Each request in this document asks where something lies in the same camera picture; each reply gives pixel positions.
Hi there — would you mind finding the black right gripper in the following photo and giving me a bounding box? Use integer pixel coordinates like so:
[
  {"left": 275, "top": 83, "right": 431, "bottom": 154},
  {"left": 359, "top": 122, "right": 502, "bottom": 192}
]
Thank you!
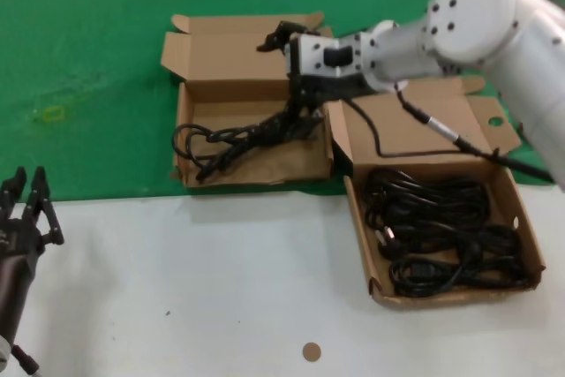
[{"left": 256, "top": 21, "right": 370, "bottom": 140}]

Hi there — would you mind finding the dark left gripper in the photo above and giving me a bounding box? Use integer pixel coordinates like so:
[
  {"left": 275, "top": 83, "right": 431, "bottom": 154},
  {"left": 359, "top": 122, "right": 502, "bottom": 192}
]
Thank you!
[{"left": 0, "top": 166, "right": 65, "bottom": 341}]

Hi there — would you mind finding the black power cable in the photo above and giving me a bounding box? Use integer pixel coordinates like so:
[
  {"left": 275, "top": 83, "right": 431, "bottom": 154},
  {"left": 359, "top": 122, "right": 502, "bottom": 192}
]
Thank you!
[
  {"left": 376, "top": 222, "right": 533, "bottom": 299},
  {"left": 172, "top": 108, "right": 326, "bottom": 184},
  {"left": 362, "top": 167, "right": 493, "bottom": 231}
]

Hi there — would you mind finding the brown cardboard box, torn rim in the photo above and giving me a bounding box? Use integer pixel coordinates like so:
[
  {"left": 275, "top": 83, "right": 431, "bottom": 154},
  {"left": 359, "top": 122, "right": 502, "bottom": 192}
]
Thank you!
[{"left": 159, "top": 12, "right": 340, "bottom": 188}]

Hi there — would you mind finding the brown cardboard box, intact rim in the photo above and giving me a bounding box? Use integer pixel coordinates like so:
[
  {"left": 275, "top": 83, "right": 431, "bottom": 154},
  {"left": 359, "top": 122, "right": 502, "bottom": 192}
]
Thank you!
[{"left": 320, "top": 75, "right": 546, "bottom": 312}]

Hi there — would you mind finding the green table cloth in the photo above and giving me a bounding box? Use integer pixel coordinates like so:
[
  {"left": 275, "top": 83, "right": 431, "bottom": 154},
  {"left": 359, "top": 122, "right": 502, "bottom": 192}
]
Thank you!
[{"left": 0, "top": 0, "right": 565, "bottom": 206}]

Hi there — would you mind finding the round brown cardboard disc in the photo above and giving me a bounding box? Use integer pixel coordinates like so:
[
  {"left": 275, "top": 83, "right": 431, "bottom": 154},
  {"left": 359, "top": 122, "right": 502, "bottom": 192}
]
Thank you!
[{"left": 301, "top": 342, "right": 322, "bottom": 364}]

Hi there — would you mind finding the yellow green ring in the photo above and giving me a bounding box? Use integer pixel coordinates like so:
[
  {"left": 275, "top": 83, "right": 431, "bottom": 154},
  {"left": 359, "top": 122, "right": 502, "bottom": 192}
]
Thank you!
[{"left": 38, "top": 105, "right": 67, "bottom": 124}]

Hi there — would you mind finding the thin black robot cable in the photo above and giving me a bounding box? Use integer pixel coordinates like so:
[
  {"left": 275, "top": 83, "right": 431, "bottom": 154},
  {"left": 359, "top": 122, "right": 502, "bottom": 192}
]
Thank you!
[{"left": 346, "top": 96, "right": 491, "bottom": 160}]

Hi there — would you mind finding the black cable with silver connector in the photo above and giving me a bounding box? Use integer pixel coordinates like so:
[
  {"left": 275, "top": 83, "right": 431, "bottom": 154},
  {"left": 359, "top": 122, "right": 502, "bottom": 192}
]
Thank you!
[
  {"left": 395, "top": 83, "right": 558, "bottom": 185},
  {"left": 10, "top": 344, "right": 41, "bottom": 377}
]

